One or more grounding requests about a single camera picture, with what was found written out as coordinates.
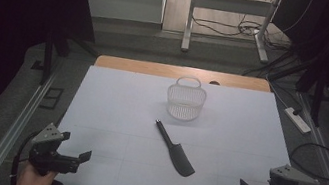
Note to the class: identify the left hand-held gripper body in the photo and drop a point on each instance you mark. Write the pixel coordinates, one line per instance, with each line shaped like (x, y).
(50, 159)

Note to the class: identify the black spatula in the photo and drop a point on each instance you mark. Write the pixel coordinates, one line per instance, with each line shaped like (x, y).
(180, 159)

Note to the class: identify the white plastic basket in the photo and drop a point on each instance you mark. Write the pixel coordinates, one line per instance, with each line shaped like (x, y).
(184, 104)

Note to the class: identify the person's left hand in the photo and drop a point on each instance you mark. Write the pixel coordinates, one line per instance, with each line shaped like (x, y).
(32, 182)

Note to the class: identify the black tripod stand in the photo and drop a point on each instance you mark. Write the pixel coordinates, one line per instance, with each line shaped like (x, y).
(318, 98)
(47, 59)

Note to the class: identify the white power strip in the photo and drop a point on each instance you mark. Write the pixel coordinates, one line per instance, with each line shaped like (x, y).
(298, 121)

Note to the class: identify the black square floor frame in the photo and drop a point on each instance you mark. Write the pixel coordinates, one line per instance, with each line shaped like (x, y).
(51, 98)

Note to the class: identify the white metal stand frame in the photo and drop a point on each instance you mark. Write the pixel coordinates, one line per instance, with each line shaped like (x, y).
(231, 4)

